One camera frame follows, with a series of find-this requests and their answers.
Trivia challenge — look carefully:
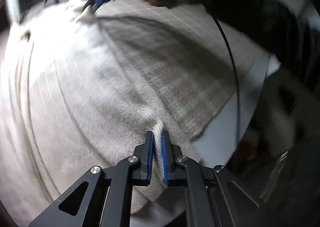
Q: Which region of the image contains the pink plaid woven mat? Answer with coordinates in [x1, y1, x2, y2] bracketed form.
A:
[97, 0, 271, 143]

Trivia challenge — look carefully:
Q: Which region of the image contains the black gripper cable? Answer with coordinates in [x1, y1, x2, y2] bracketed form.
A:
[212, 16, 242, 145]

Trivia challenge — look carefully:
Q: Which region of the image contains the cream ribbed knit sweater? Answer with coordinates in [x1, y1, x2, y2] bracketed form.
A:
[1, 0, 201, 226]

